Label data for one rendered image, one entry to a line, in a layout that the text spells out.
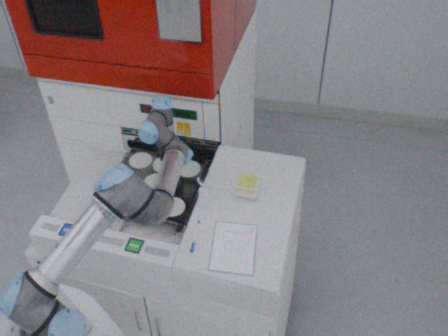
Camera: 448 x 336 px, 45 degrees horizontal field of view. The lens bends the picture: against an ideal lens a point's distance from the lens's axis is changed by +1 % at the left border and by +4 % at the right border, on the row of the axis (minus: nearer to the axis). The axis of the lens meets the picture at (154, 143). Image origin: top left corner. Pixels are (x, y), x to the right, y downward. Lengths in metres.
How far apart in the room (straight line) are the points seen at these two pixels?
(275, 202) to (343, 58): 1.82
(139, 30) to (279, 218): 0.83
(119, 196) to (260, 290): 0.55
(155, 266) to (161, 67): 0.72
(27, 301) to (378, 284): 1.93
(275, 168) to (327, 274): 1.03
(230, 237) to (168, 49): 0.70
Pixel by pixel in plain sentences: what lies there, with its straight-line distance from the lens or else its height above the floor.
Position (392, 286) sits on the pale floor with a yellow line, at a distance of 2.99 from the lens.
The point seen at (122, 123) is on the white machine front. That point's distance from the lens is 2.27.
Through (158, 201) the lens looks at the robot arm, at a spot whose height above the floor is 1.26.
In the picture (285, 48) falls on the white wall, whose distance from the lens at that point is 3.59.
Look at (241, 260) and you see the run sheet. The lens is 1.77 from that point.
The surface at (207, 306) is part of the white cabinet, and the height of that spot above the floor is 0.78.
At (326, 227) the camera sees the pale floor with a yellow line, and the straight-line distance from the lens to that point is 3.15.
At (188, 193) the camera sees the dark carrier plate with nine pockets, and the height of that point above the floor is 0.90.
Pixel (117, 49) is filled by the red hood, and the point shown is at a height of 1.41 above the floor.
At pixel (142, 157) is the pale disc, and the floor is 0.90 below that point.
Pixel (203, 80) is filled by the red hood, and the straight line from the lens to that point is 1.92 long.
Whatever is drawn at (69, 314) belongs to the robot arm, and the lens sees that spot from 1.59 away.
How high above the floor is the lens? 2.41
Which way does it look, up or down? 41 degrees down
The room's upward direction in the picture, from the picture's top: 8 degrees counter-clockwise
